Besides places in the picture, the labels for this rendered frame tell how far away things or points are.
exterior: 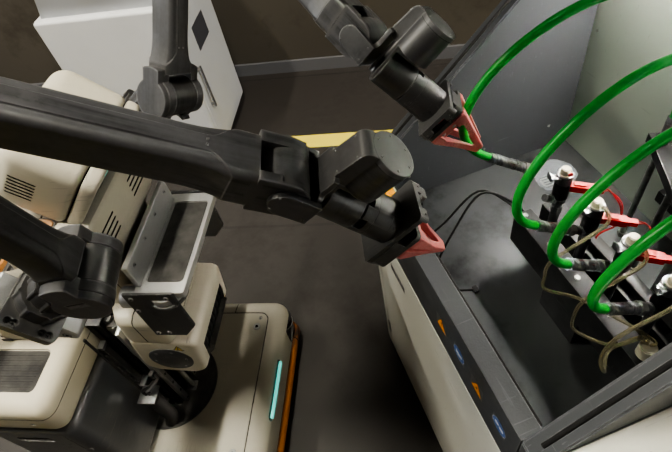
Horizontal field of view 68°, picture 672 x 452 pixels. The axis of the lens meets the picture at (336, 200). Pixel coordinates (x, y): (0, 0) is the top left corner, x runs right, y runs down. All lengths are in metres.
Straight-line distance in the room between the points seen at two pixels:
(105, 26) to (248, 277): 1.25
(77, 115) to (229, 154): 0.14
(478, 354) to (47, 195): 0.73
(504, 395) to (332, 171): 0.51
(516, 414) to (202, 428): 1.06
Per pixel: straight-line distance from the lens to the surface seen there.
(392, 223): 0.60
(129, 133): 0.50
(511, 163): 0.90
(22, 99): 0.51
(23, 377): 1.36
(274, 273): 2.22
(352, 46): 0.75
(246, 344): 1.76
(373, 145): 0.51
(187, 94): 1.03
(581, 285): 0.98
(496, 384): 0.90
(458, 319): 0.94
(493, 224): 1.22
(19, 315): 0.88
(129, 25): 2.44
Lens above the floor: 1.78
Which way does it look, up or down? 48 degrees down
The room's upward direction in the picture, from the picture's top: 13 degrees counter-clockwise
